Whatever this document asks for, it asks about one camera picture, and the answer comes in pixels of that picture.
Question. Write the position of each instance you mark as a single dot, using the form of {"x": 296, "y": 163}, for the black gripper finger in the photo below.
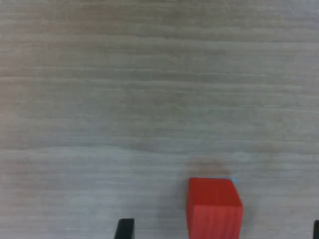
{"x": 125, "y": 229}
{"x": 316, "y": 230}

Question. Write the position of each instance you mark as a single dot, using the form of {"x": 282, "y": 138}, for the red cube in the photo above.
{"x": 214, "y": 211}

